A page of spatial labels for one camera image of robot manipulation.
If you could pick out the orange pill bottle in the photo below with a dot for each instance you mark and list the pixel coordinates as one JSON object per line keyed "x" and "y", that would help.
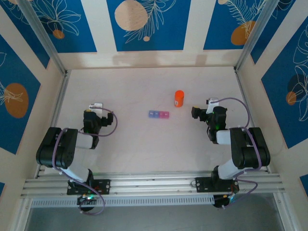
{"x": 179, "y": 98}

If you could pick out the blue pink pill organizer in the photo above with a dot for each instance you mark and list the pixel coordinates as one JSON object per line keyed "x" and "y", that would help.
{"x": 158, "y": 114}

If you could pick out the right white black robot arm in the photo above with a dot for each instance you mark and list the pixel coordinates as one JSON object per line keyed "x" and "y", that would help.
{"x": 250, "y": 154}

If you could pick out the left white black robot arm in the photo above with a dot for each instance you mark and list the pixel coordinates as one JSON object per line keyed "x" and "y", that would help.
{"x": 62, "y": 149}

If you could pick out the black controller board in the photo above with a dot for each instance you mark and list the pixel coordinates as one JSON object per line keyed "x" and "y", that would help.
{"x": 222, "y": 202}
{"x": 86, "y": 199}

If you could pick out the aluminium profile beam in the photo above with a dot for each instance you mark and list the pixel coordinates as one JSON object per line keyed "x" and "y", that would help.
{"x": 154, "y": 185}

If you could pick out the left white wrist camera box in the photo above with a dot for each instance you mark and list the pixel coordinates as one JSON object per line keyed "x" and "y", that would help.
{"x": 96, "y": 106}

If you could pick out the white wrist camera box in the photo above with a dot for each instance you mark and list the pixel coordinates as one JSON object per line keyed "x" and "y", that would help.
{"x": 213, "y": 100}
{"x": 96, "y": 106}

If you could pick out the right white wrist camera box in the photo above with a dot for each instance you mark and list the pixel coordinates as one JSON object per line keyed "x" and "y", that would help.
{"x": 213, "y": 100}

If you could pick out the aluminium table side rail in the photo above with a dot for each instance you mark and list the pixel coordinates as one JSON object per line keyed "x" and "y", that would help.
{"x": 241, "y": 84}
{"x": 55, "y": 115}

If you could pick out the aluminium corner post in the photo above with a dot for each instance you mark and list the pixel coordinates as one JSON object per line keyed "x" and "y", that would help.
{"x": 254, "y": 36}
{"x": 44, "y": 36}

